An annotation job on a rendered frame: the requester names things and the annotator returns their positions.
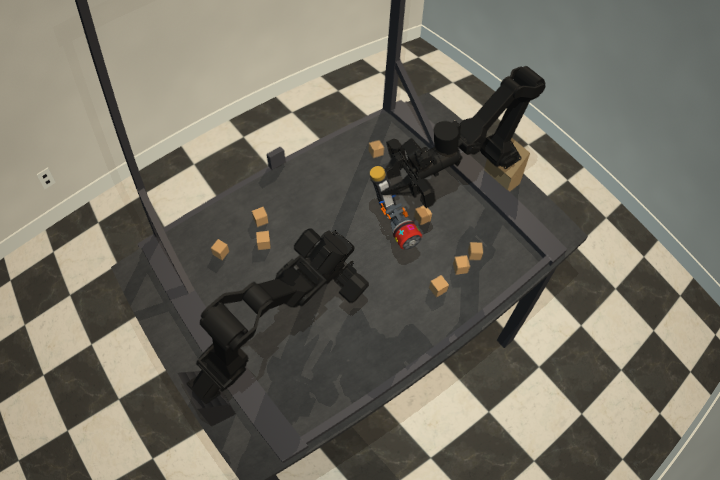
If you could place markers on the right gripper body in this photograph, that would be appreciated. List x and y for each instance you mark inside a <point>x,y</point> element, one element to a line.
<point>354,283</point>

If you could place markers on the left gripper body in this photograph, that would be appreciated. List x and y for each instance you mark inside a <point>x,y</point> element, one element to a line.
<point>424,185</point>

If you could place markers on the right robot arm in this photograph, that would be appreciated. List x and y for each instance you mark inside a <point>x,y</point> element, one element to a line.
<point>291,287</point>

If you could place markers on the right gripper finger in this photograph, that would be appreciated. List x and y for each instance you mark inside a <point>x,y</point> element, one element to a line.
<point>350,267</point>

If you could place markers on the orange cube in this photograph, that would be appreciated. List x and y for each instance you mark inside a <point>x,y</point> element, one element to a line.
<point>461,265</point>
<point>263,240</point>
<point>422,215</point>
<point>475,251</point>
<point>260,216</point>
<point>438,286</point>
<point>376,149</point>
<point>220,249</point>

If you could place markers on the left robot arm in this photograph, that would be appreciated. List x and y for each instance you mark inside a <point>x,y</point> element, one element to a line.
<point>526,84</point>

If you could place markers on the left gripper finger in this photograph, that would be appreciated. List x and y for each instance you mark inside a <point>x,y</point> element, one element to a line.
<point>399,189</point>
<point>392,168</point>

